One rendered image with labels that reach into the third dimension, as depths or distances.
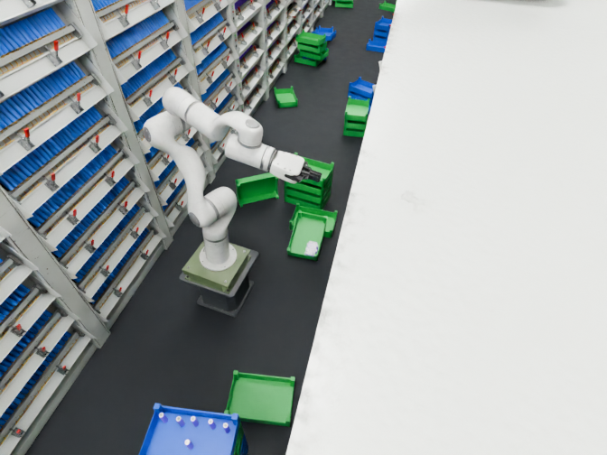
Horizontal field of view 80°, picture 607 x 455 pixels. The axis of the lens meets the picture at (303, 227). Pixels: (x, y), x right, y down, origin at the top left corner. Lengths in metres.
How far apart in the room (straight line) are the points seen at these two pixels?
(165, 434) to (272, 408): 0.57
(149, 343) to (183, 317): 0.22
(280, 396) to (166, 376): 0.58
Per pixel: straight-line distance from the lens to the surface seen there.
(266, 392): 1.96
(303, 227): 2.45
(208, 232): 1.74
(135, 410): 2.06
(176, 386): 2.04
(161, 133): 1.54
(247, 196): 2.76
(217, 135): 1.33
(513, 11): 0.20
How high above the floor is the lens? 1.85
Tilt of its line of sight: 47 degrees down
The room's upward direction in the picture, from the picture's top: 3 degrees clockwise
